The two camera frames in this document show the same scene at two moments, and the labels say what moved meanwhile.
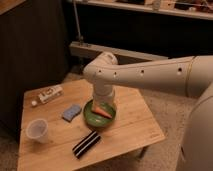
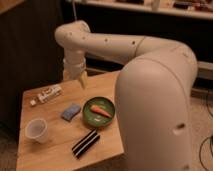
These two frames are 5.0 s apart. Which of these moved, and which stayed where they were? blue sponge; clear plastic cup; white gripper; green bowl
Moved: white gripper
Stayed: clear plastic cup; green bowl; blue sponge
